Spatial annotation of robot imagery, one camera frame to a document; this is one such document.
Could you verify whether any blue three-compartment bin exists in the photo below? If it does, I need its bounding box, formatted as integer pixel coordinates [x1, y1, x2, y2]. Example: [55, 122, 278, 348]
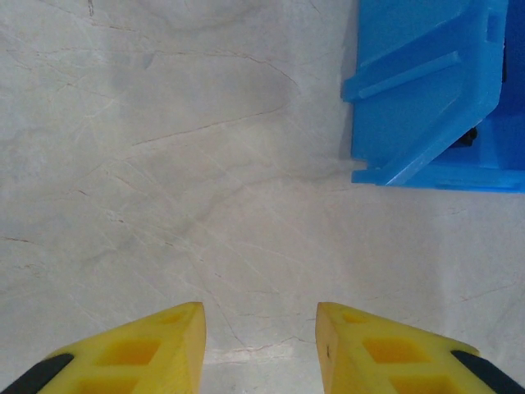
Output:
[340, 0, 525, 193]

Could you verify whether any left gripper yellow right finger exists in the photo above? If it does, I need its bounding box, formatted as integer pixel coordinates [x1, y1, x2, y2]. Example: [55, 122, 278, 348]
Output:
[315, 302, 525, 394]

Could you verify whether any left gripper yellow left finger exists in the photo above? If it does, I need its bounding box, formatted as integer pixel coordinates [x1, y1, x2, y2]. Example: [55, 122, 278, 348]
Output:
[0, 302, 206, 394]

